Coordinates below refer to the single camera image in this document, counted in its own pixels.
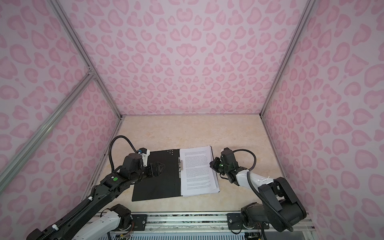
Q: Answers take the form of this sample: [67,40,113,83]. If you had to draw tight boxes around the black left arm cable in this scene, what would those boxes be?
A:
[108,135,138,173]

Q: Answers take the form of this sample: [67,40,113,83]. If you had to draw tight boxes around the aluminium frame left post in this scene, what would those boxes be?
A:
[47,0,123,120]

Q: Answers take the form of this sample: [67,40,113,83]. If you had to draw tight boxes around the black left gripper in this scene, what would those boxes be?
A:
[131,160,166,184]

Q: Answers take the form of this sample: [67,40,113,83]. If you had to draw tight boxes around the aluminium frame diagonal bar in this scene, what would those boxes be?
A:
[1,71,95,193]

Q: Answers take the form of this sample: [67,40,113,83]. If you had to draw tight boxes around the double column text sheet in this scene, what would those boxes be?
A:
[179,146,220,197]

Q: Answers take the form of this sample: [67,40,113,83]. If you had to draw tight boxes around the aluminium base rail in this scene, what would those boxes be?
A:
[72,212,319,240]

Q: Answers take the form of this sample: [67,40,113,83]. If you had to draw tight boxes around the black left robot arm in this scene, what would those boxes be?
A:
[27,153,165,240]

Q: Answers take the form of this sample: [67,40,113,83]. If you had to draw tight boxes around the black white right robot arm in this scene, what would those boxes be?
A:
[210,148,307,232]

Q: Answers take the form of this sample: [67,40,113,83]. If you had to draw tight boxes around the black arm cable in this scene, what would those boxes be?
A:
[232,148,294,232]
[108,135,138,173]

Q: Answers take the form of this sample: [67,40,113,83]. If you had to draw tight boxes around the red black folder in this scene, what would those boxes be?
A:
[131,148,215,202]

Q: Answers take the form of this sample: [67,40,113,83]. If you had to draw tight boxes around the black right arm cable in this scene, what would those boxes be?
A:
[232,148,294,232]

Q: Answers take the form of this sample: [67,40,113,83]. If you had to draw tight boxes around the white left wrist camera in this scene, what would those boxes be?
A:
[137,148,151,167]

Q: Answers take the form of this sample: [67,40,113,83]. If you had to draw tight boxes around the aluminium frame right post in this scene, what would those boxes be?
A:
[260,0,318,119]

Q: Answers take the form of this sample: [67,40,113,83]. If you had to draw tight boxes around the aluminium frame post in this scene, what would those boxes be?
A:
[260,0,318,119]
[47,0,123,120]

